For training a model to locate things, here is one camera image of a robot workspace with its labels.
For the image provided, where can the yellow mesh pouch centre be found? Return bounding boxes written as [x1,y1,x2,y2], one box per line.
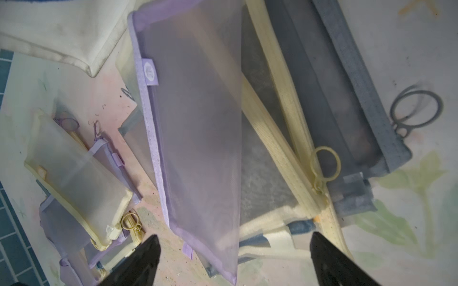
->
[24,109,133,251]

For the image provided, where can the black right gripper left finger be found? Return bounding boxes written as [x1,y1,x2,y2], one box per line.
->
[99,235,161,286]

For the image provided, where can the purple mesh pencil pouch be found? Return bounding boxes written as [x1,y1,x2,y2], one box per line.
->
[128,1,242,284]

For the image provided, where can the white canvas tote bag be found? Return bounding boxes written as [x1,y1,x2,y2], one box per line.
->
[1,1,141,77]

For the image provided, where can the yellow trimmed mesh pouch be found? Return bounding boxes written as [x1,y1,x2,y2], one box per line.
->
[239,1,349,260]

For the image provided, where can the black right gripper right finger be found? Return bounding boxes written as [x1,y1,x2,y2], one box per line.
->
[310,232,379,286]

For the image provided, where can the grey blue mesh pouch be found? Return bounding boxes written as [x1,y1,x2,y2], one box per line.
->
[264,0,444,219]

